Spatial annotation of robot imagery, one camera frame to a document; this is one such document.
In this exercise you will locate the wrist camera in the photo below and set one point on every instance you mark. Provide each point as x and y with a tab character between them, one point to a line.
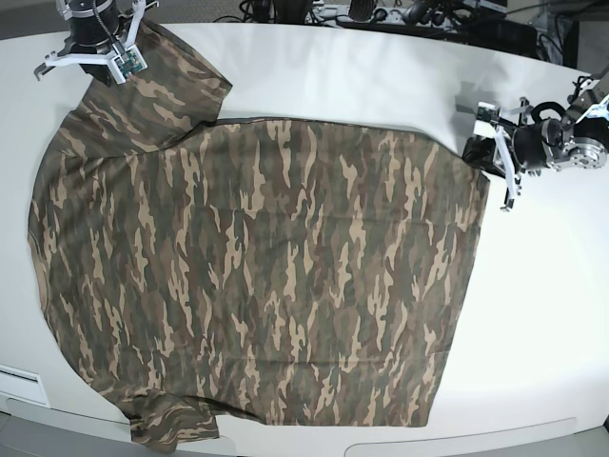
122	66
487	118

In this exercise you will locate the white label plate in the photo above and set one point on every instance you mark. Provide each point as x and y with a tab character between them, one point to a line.
23	386

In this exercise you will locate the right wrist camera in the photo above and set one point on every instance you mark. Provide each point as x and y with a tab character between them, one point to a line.
122	66

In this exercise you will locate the black equipment box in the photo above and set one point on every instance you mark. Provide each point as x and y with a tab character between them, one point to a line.
506	36

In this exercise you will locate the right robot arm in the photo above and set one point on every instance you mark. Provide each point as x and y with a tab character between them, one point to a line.
97	65

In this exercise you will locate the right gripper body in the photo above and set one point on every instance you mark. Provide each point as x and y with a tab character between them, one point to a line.
95	33

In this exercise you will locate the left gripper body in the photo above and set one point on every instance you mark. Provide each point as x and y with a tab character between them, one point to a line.
533	146

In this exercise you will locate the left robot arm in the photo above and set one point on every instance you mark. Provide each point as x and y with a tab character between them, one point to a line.
581	129

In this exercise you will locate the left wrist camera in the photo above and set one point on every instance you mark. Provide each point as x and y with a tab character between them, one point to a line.
487	118

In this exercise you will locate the camouflage T-shirt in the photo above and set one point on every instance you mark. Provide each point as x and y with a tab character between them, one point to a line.
289	272

